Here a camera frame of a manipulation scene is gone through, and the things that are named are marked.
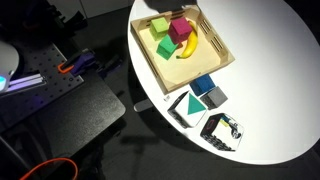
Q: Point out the black side table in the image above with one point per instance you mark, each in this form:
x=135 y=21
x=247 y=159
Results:
x=68 y=124

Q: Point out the aluminium extrusion bar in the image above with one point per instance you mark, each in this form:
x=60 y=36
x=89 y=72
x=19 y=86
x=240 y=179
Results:
x=26 y=82

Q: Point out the white cube teal triangle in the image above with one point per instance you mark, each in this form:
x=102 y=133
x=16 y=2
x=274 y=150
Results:
x=187 y=110

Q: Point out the wooden tray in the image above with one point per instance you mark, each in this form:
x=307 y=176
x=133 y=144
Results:
x=211 y=53

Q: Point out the yellow banana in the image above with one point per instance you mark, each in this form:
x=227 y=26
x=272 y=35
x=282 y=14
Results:
x=192 y=43

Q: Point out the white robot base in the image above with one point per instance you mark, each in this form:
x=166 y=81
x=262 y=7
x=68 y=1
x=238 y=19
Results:
x=9 y=62

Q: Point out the grey block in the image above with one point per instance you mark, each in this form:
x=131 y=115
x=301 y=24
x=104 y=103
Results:
x=214 y=98

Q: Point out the light green block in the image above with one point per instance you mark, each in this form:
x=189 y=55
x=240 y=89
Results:
x=158 y=28

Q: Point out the black perforated breadboard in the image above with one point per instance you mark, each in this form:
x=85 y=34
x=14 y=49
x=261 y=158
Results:
x=44 y=57

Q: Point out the purple orange clamp front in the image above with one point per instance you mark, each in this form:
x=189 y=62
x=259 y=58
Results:
x=77 y=63

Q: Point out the dark green block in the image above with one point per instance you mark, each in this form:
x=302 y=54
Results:
x=166 y=47

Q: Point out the pink block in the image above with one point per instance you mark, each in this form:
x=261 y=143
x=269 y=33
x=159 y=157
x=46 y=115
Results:
x=179 y=30

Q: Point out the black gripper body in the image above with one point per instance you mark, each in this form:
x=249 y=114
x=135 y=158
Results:
x=168 y=5

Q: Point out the small white tag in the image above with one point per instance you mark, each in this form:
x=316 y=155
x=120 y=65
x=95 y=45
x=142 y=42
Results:
x=166 y=98

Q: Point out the blue block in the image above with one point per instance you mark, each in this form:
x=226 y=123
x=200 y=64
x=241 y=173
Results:
x=202 y=85

